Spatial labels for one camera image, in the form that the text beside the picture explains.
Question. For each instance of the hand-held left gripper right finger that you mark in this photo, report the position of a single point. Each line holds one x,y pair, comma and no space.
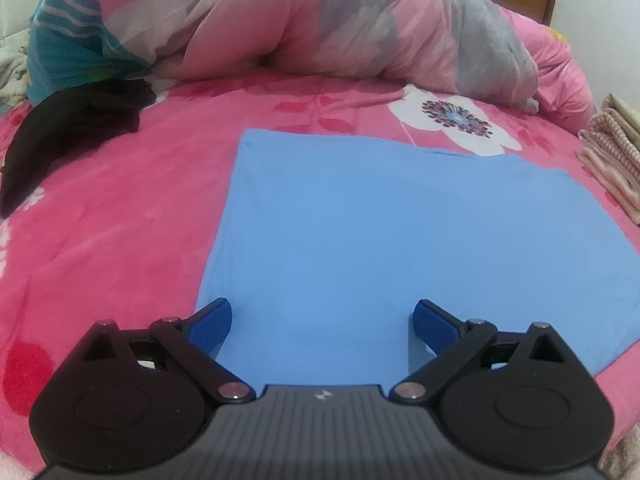
432,322

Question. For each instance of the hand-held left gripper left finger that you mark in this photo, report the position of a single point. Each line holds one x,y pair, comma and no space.
212,322

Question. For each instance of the blue t-shirt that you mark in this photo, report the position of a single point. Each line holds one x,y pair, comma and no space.
375,235

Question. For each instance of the pink floral fleece blanket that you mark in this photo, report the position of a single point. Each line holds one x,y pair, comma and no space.
125,200

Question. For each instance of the pink striped folded cloth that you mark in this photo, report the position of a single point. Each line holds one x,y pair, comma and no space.
612,165

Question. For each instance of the black garment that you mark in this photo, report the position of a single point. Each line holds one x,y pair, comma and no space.
65,125

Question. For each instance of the beige folded cloth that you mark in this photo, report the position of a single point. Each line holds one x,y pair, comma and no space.
625,112

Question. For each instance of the pink grey floral quilt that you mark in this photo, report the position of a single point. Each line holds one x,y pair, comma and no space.
325,25

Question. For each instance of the white patterned bedding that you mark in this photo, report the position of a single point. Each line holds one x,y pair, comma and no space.
12,70

